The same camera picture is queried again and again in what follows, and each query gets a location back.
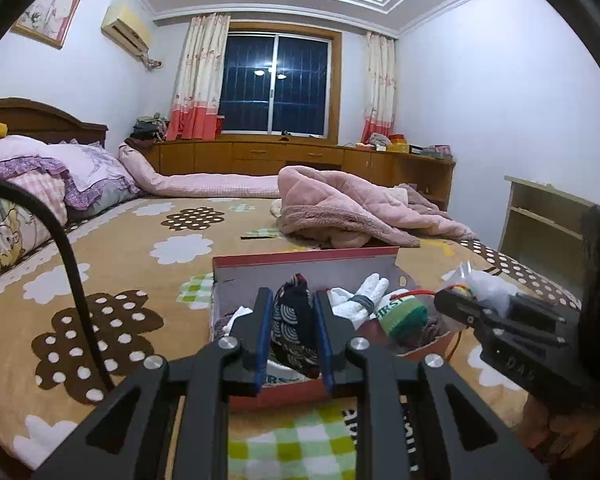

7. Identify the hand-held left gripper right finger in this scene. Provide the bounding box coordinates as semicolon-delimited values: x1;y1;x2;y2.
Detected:
314;287;551;480

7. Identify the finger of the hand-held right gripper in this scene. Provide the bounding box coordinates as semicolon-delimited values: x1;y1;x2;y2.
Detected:
507;296;568;346
433;290;511;333

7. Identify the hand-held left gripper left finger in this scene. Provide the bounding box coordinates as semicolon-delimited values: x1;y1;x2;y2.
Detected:
30;287;276;480

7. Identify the dark patterned sock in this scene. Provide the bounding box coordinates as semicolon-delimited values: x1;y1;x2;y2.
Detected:
270;272;326;381

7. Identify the white sock ball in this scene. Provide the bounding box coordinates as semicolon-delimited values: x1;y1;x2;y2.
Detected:
440;260;520;311

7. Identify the red string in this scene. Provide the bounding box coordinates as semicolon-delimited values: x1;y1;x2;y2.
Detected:
397;287;465;362

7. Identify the white sock bundle grey band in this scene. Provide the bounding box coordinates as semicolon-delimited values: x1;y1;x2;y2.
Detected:
327;272;393;333

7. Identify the red cardboard box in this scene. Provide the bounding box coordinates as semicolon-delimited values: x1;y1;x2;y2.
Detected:
211;246;453;411

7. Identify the person's right hand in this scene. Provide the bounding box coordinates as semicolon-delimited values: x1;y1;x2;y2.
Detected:
521;394;600;461

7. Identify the wooden shelf unit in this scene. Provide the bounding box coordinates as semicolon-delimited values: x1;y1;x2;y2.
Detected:
497;176;598;281

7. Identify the pink fleece quilt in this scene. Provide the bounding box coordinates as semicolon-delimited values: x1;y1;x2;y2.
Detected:
272;166;478;250

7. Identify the stack of colourful boxes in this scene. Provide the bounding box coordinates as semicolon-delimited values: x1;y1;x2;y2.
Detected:
410;144;453;158

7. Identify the pink rolled duvet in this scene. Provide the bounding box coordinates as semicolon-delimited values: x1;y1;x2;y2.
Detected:
118;144;281;198

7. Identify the wooden cabinet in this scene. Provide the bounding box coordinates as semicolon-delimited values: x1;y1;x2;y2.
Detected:
152;137;457;211

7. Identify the narrow floral curtain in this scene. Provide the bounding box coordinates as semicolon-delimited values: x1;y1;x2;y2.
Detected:
361;31;397;145

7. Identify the purple ruffled pillow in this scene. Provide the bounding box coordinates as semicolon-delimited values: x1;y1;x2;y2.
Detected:
45;142;141;211

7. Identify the pile of dark clothes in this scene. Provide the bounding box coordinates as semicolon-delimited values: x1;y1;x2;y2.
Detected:
131;114;170;142

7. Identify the window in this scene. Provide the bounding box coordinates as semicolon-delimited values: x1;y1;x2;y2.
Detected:
217;22;342;140

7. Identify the wide floral curtain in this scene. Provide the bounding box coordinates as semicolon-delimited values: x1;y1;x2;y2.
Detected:
166;12;231;142

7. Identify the wooden headboard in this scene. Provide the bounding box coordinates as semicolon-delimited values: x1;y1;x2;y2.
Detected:
0;98;108;148

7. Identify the air conditioner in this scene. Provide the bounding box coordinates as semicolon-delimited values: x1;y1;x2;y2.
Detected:
101;5;153;56

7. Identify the black cable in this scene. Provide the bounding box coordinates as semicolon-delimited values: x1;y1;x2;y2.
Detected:
0;175;116;391

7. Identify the framed wall picture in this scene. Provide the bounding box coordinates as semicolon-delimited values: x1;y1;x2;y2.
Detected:
11;0;91;50

